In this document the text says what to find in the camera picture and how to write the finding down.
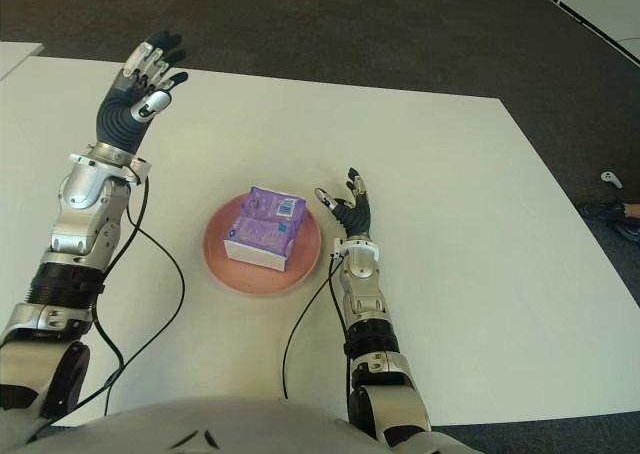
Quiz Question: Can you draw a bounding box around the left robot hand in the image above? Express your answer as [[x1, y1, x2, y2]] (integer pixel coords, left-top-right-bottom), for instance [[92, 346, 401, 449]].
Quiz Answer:
[[94, 30, 190, 154]]

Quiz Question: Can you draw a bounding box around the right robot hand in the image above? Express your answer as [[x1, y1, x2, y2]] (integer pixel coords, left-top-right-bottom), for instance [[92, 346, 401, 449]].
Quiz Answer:
[[313, 166, 374, 240]]

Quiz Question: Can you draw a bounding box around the purple tissue paper pack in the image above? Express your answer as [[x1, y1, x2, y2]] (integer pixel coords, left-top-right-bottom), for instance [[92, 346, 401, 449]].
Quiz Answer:
[[223, 185, 307, 271]]

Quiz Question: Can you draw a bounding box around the pink round plate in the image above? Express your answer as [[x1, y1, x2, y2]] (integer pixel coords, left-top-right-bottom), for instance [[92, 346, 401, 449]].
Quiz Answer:
[[202, 193, 322, 296]]

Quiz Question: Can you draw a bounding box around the white side table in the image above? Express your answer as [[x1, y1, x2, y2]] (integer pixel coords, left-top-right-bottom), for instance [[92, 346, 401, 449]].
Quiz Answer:
[[0, 41, 44, 80]]

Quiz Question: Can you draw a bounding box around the silver robot torso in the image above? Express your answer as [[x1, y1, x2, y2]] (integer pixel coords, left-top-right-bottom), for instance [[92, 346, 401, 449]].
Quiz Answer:
[[0, 397, 481, 454]]

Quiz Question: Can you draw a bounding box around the dark sneaker of person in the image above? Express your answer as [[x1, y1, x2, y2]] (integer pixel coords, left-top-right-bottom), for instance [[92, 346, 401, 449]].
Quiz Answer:
[[582, 201, 640, 245]]

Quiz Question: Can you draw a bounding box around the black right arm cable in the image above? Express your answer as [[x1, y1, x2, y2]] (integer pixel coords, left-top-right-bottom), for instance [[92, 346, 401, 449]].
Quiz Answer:
[[282, 261, 351, 418]]

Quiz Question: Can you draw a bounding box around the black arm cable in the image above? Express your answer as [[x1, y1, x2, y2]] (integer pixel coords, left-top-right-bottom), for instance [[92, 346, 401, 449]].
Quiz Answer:
[[34, 173, 186, 430], [282, 261, 351, 418]]

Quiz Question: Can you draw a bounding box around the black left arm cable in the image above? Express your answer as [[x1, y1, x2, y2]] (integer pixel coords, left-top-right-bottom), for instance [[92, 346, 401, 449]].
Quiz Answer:
[[34, 173, 186, 430]]

